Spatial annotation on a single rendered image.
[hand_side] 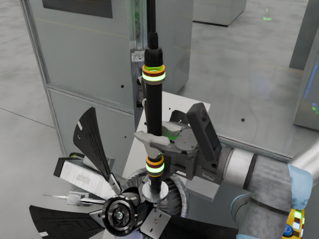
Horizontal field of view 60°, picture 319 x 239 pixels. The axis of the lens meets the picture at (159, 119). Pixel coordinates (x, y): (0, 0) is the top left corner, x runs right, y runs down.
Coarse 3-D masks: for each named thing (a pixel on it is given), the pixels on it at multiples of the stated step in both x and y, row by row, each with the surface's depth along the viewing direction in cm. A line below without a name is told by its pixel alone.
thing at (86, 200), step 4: (52, 196) 107; (56, 196) 106; (60, 196) 105; (64, 196) 104; (84, 200) 100; (88, 200) 100; (92, 200) 100; (96, 200) 99; (100, 200) 99; (96, 204) 99; (100, 204) 98
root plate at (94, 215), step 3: (90, 213) 88; (93, 213) 87; (96, 213) 87; (99, 213) 87; (90, 216) 88; (93, 216) 88; (96, 216) 88; (96, 219) 89; (99, 219) 89; (99, 222) 91; (102, 222) 91; (102, 225) 92
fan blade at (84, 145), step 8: (88, 112) 91; (80, 120) 95; (88, 120) 91; (96, 120) 88; (88, 128) 91; (96, 128) 88; (80, 136) 98; (88, 136) 92; (96, 136) 88; (80, 144) 100; (88, 144) 94; (96, 144) 89; (88, 152) 97; (96, 152) 90; (96, 160) 92; (104, 160) 87; (104, 168) 88; (104, 176) 93
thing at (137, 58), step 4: (136, 52) 120; (140, 52) 121; (132, 56) 117; (136, 56) 117; (140, 56) 117; (132, 60) 114; (136, 60) 114; (140, 60) 114; (132, 64) 114; (136, 64) 114; (140, 64) 114; (132, 68) 115; (136, 68) 115; (132, 72) 116; (136, 72) 116; (136, 76) 117
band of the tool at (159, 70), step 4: (144, 68) 53; (148, 68) 55; (152, 68) 56; (156, 68) 56; (160, 68) 55; (164, 68) 53; (148, 72) 52; (152, 72) 51; (156, 72) 51; (160, 72) 52; (148, 76) 52; (148, 80) 53; (152, 84) 53
